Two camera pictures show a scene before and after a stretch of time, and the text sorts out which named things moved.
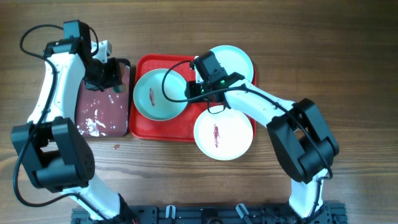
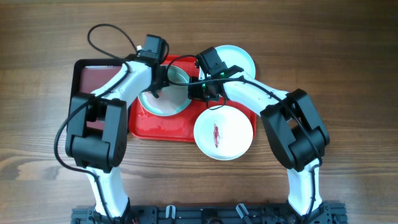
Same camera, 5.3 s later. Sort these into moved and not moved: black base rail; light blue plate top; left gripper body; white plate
Moved: left gripper body
Not moved: light blue plate top; black base rail; white plate
